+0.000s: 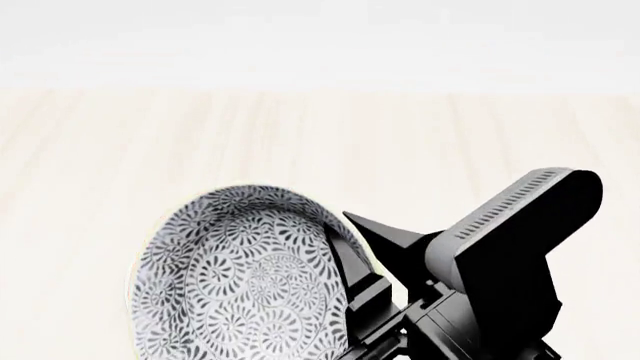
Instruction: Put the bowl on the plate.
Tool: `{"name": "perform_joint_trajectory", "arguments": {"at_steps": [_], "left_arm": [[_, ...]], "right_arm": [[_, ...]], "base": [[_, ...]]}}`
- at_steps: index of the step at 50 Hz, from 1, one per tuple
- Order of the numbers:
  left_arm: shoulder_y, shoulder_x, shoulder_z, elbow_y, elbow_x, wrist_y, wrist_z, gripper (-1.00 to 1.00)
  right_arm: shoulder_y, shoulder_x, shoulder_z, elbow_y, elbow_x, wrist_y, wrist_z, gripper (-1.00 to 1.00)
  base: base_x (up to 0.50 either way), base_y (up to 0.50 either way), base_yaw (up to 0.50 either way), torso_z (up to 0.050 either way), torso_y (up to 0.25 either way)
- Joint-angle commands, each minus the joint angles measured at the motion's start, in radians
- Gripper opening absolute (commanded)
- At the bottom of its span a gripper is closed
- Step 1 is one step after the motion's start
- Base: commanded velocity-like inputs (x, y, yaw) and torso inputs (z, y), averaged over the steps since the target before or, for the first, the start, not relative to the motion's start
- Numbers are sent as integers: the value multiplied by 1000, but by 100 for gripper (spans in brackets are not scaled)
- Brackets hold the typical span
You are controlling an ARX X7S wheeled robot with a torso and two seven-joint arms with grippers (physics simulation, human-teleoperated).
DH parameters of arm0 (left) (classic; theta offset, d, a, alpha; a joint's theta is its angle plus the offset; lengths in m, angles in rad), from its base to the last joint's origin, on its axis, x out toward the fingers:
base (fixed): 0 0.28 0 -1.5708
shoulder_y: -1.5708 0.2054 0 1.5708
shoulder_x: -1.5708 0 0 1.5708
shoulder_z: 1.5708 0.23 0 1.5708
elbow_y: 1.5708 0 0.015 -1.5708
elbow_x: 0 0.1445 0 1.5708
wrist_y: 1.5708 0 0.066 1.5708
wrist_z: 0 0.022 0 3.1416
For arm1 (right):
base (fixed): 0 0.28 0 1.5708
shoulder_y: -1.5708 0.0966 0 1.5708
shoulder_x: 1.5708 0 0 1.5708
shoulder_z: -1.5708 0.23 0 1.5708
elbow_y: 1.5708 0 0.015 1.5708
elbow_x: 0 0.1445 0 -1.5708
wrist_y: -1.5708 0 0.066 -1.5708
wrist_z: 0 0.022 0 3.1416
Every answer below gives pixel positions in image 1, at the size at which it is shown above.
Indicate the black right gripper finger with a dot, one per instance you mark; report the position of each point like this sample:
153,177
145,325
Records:
395,234
367,296

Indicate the white bowl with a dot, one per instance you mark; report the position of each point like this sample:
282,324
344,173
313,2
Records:
240,277

